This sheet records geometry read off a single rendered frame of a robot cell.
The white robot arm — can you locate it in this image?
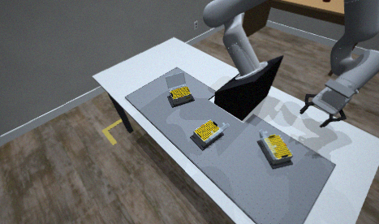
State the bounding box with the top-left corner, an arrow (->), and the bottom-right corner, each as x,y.
203,0 -> 379,99

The yellow perforated plate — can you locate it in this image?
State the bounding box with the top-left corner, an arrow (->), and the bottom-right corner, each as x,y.
170,87 -> 190,99
195,121 -> 219,141
268,135 -> 292,159

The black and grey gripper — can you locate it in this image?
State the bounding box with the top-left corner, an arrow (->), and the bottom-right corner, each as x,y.
300,87 -> 352,128

